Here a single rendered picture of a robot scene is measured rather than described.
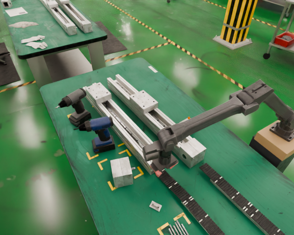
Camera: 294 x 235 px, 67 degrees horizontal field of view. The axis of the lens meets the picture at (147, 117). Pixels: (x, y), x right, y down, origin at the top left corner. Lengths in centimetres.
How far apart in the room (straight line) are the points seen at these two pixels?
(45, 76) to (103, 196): 182
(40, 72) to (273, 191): 232
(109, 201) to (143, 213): 17
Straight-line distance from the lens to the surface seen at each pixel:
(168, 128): 93
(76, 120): 142
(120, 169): 108
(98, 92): 148
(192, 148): 117
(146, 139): 120
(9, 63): 419
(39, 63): 260
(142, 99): 138
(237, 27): 421
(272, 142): 138
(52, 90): 183
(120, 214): 108
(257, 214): 114
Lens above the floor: 177
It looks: 43 degrees down
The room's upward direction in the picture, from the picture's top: 1 degrees counter-clockwise
